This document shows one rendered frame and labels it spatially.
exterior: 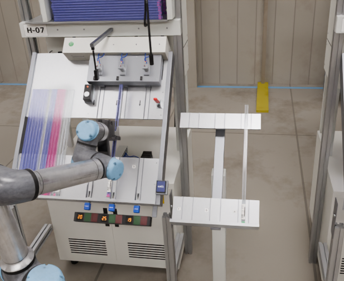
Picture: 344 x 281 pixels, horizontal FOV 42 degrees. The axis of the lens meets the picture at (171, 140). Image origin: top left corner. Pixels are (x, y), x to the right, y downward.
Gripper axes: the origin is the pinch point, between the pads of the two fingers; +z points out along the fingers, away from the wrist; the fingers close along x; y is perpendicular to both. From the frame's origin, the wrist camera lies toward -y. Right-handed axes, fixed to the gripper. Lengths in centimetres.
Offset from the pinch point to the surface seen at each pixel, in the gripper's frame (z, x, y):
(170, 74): 13.4, -21.0, 30.5
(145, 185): 1.6, -13.7, -19.5
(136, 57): 10.3, -5.6, 37.6
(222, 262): 26, -46, -56
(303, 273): 71, -88, -70
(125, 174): 2.8, -4.5, -15.1
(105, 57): 10.3, 9.3, 37.7
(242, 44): 314, -45, 116
